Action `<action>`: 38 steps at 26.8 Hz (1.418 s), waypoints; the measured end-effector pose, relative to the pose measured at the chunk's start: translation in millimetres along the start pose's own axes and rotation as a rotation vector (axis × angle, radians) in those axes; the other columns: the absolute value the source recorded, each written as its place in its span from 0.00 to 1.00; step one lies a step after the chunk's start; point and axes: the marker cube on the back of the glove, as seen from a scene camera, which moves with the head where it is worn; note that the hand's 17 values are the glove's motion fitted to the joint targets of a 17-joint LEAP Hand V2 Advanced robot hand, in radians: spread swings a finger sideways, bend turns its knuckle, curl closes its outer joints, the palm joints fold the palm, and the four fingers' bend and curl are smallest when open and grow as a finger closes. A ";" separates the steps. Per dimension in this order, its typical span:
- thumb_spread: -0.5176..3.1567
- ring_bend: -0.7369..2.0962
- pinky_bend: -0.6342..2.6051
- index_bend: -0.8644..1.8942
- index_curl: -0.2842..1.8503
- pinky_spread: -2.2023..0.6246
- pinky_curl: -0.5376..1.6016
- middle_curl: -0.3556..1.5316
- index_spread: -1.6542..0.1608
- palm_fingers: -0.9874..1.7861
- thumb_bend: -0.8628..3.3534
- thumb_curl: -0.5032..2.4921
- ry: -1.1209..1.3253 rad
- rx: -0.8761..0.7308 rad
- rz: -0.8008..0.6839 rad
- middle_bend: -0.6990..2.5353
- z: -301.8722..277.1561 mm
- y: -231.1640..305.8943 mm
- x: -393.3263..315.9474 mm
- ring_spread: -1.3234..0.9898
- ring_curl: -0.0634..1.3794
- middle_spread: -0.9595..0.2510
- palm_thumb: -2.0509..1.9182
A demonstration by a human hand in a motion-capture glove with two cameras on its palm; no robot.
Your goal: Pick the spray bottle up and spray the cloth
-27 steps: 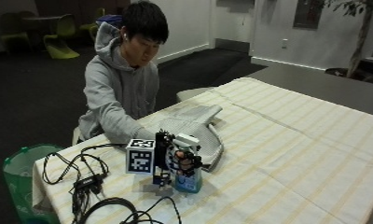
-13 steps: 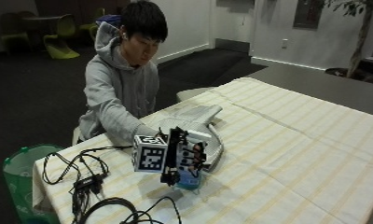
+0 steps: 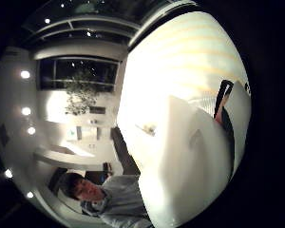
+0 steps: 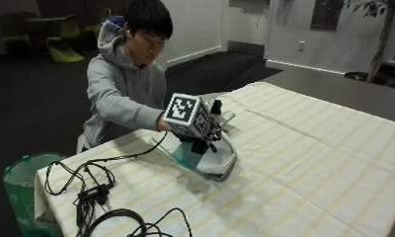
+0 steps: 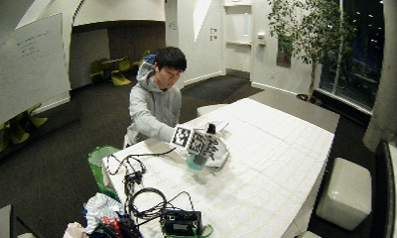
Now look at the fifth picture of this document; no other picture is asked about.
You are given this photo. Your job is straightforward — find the black electronic box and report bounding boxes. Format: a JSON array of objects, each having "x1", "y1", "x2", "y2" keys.
[{"x1": 160, "y1": 209, "x2": 204, "y2": 237}]

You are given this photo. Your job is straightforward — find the white cube stool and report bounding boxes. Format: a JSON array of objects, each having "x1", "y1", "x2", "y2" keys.
[
  {"x1": 315, "y1": 157, "x2": 373, "y2": 232},
  {"x1": 196, "y1": 103, "x2": 230, "y2": 118}
]

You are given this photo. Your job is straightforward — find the dark wall picture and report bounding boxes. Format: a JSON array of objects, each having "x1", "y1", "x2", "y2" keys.
[{"x1": 276, "y1": 35, "x2": 295, "y2": 68}]

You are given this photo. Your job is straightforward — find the green bag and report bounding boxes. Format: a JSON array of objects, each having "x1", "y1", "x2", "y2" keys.
[{"x1": 87, "y1": 145, "x2": 122, "y2": 201}]

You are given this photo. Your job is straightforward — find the white cube with black markers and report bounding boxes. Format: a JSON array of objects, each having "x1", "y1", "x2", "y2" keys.
[{"x1": 168, "y1": 124, "x2": 222, "y2": 160}]

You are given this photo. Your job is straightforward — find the green chairs with round table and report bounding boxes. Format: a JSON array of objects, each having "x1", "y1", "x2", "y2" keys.
[{"x1": 90, "y1": 50, "x2": 152, "y2": 87}]

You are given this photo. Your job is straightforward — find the large dark window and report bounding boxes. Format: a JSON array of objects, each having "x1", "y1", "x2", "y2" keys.
[{"x1": 317, "y1": 0, "x2": 387, "y2": 111}]

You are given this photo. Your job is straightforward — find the the person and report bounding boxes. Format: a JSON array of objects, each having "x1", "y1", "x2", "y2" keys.
[{"x1": 123, "y1": 46, "x2": 190, "y2": 149}]

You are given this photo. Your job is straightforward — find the thin black cable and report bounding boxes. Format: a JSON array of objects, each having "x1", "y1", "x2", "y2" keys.
[{"x1": 105, "y1": 147, "x2": 178, "y2": 196}]

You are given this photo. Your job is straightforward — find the green lounge chair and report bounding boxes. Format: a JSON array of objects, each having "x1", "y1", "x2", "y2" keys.
[{"x1": 0, "y1": 103, "x2": 50, "y2": 147}]

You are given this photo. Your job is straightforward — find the grey bench table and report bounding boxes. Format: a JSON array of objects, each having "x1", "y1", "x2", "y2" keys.
[{"x1": 248, "y1": 88, "x2": 341, "y2": 135}]

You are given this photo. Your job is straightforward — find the clear bottle with green base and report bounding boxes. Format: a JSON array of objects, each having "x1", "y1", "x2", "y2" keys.
[{"x1": 186, "y1": 122, "x2": 220, "y2": 172}]

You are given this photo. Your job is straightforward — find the white tablecloth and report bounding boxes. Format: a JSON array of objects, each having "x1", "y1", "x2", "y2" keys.
[{"x1": 102, "y1": 97, "x2": 336, "y2": 238}]

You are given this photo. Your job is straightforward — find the coiled black cable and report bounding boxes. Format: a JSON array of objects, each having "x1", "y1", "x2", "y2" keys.
[{"x1": 123, "y1": 186, "x2": 196, "y2": 220}]

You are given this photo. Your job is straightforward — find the large whiteboard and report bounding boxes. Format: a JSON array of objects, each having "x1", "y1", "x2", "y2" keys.
[{"x1": 0, "y1": 13, "x2": 73, "y2": 134}]

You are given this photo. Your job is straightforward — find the potted indoor tree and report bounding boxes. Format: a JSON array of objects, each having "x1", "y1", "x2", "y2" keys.
[{"x1": 267, "y1": 0, "x2": 357, "y2": 106}]

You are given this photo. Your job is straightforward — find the red and orange tools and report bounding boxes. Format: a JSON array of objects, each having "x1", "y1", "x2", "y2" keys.
[{"x1": 98, "y1": 215, "x2": 126, "y2": 238}]

